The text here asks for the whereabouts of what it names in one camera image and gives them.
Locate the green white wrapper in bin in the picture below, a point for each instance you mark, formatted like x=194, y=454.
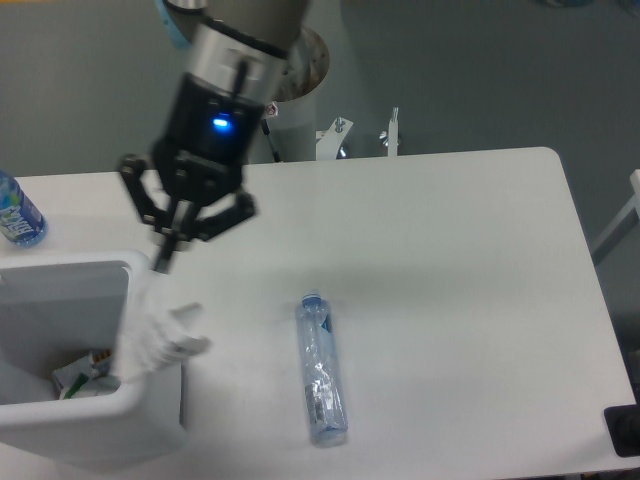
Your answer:
x=88, y=376

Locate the white trash can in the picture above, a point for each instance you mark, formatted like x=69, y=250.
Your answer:
x=55, y=309

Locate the crushed clear plastic bottle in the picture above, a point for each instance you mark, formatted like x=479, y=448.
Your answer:
x=321, y=375

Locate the white bracket middle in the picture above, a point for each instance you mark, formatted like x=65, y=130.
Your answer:
x=331, y=143

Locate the white bracket right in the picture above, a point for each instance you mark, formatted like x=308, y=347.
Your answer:
x=390, y=138

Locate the blue labelled water bottle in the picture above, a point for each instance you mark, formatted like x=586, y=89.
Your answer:
x=22, y=223

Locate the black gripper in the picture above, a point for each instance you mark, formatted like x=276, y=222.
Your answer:
x=199, y=158

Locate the white metal frame at right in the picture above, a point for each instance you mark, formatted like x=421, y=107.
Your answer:
x=620, y=225

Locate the black clamp at table edge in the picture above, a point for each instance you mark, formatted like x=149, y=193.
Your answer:
x=623, y=426

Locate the white bracket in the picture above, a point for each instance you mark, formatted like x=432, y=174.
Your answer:
x=390, y=138
x=331, y=143

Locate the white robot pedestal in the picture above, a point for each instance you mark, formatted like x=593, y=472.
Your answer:
x=291, y=117

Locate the white paper wrapper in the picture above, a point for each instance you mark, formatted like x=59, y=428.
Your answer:
x=154, y=334

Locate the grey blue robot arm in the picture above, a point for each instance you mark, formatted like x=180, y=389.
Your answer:
x=241, y=49

